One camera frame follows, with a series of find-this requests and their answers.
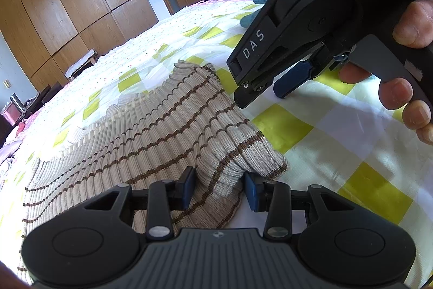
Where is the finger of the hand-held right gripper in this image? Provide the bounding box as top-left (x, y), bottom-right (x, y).
top-left (273, 48), bottom-right (339, 99)

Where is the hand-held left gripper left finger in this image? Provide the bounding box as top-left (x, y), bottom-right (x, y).
top-left (83, 166), bottom-right (196, 241)

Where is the white floral bed sheet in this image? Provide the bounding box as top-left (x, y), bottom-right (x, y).
top-left (20, 0), bottom-right (264, 141)

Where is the pink storage box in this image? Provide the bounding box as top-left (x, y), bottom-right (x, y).
top-left (0, 104), bottom-right (22, 127)

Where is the beige brown-striped knit sweater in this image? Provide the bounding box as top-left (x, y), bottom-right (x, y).
top-left (18, 60), bottom-right (289, 280)

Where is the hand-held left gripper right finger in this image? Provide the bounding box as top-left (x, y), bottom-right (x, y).
top-left (244, 171), bottom-right (356, 239)

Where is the dark low cabinet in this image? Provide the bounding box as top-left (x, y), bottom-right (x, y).
top-left (0, 81), bottom-right (62, 147)

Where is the green and white checked sheet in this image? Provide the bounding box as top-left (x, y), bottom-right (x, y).
top-left (0, 0), bottom-right (433, 289)

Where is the person's right hand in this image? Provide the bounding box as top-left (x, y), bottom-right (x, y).
top-left (338, 0), bottom-right (433, 145)

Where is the small wooden stool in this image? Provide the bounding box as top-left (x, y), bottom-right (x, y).
top-left (64, 50), bottom-right (99, 80)

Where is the teal knit garment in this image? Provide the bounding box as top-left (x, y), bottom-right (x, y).
top-left (240, 9), bottom-right (262, 28)

